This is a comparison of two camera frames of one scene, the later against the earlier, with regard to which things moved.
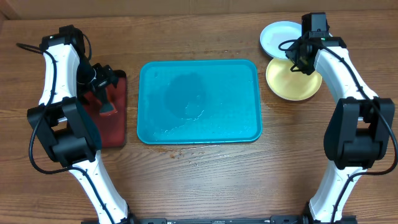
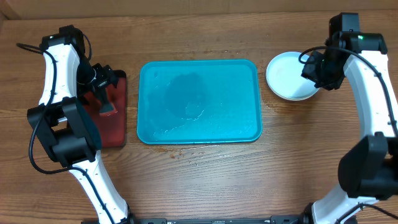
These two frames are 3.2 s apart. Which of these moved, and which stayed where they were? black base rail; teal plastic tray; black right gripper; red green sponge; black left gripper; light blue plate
Moved: light blue plate; black right gripper
Stayed: teal plastic tray; red green sponge; black base rail; black left gripper
